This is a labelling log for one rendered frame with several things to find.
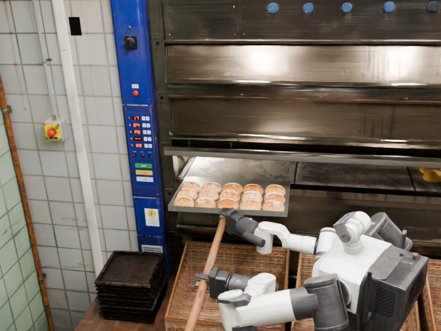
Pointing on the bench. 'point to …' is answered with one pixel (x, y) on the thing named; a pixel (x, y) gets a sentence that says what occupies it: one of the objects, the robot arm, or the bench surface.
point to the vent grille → (151, 249)
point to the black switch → (130, 42)
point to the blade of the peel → (239, 195)
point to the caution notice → (151, 217)
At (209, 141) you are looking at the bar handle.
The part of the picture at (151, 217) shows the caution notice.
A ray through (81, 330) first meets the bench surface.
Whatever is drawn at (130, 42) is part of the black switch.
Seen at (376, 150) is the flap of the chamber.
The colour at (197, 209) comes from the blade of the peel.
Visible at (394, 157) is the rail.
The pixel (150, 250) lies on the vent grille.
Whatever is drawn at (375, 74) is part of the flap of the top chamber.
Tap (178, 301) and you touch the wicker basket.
